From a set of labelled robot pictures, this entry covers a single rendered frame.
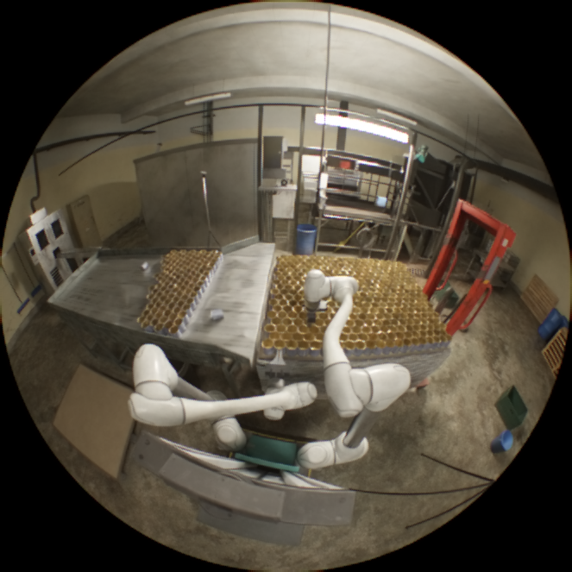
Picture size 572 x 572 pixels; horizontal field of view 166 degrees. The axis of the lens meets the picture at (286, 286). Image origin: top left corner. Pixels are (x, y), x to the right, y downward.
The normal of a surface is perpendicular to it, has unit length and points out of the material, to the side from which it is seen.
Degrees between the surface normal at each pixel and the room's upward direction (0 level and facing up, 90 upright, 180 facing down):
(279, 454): 0
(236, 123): 90
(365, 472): 0
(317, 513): 0
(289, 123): 90
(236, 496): 29
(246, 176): 90
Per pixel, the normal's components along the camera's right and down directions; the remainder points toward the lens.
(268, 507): 0.14, -0.98
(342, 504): 0.04, -0.79
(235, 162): -0.04, 0.61
